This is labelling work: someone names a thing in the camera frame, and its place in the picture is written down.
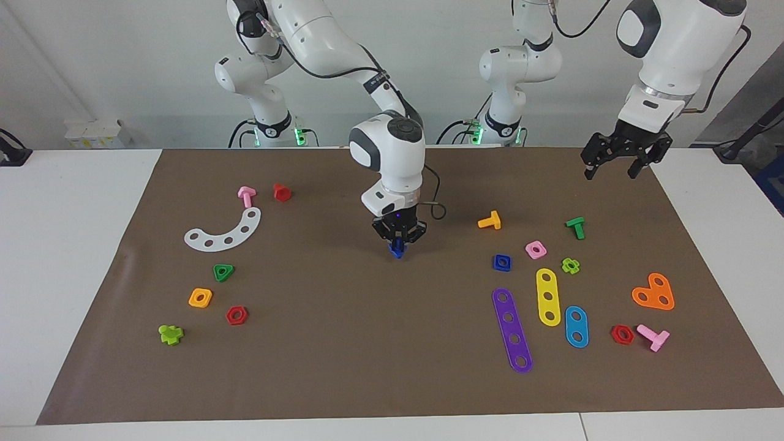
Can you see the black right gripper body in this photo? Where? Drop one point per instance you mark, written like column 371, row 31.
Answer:
column 398, row 222

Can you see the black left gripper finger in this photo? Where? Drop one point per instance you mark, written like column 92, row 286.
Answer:
column 638, row 166
column 591, row 166

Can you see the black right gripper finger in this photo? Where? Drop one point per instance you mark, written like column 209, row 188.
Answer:
column 392, row 239
column 407, row 237

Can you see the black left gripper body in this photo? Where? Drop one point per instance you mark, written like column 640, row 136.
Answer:
column 631, row 141

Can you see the blue plastic screw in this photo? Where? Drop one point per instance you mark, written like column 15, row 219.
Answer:
column 398, row 250

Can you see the blue square plastic nut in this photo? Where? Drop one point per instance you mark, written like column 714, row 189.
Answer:
column 496, row 267

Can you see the green plastic screw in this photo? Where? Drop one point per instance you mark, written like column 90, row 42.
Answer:
column 576, row 223

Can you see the yellow plastic screw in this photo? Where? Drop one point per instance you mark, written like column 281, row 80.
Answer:
column 490, row 222

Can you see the pink square plastic nut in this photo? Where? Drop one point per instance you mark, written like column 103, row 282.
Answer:
column 542, row 253

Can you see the light green cross nut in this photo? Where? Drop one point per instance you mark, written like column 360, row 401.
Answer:
column 576, row 267

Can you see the red hex-head plastic screw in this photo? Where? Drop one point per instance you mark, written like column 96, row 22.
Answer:
column 282, row 193

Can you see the pink plastic screw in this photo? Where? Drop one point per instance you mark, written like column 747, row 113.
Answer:
column 246, row 193
column 656, row 338

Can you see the red hexagonal plastic nut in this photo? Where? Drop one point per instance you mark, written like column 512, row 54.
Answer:
column 243, row 318
column 629, row 337

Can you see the green triangular plastic nut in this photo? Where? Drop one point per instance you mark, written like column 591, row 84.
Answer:
column 219, row 277

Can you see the orange square plastic nut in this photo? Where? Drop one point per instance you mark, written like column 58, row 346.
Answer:
column 192, row 301

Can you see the light green cross-head screw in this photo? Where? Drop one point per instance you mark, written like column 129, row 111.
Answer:
column 170, row 335

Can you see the brown table mat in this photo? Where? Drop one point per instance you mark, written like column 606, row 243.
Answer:
column 367, row 343

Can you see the black pole stand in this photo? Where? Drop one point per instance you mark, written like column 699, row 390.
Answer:
column 744, row 138

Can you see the orange angled three-hole plate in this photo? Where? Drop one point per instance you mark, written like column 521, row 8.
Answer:
column 653, row 293

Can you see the yellow three-hole plate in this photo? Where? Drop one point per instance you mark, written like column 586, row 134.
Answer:
column 548, row 288

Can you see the blue crate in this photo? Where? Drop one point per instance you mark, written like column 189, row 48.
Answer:
column 773, row 184

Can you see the purple four-hole plate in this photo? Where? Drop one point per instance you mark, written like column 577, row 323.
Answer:
column 512, row 329

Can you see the white curved five-hole plate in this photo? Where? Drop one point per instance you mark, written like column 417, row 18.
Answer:
column 237, row 235

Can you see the blue two-hole plate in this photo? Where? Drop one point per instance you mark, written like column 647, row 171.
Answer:
column 576, row 326

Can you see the white box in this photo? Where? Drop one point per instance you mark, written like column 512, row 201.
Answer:
column 95, row 135

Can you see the black clamp device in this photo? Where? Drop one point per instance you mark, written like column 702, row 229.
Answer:
column 15, row 156

